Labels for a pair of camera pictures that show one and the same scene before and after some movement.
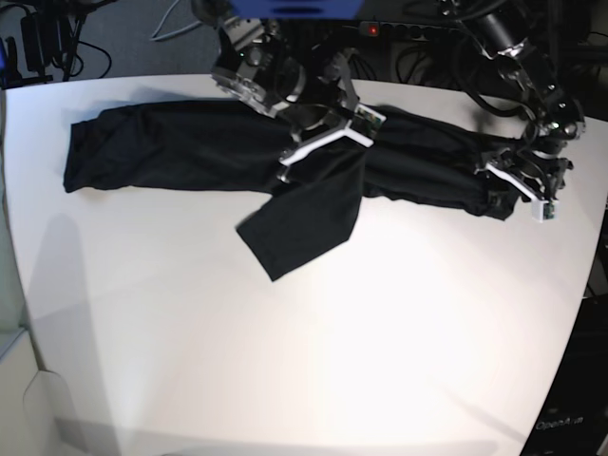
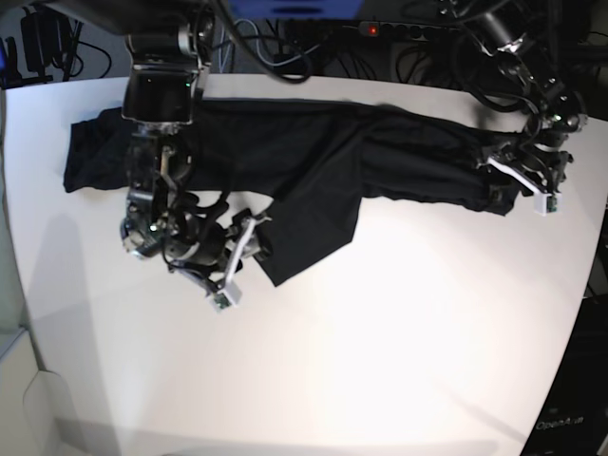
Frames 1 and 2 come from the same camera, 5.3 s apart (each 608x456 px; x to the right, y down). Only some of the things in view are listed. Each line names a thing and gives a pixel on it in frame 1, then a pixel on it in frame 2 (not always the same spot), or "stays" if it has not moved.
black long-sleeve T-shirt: [235, 144] stays
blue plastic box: [296, 9] stays
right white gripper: [363, 128] -> [213, 265]
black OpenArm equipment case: [575, 420] stays
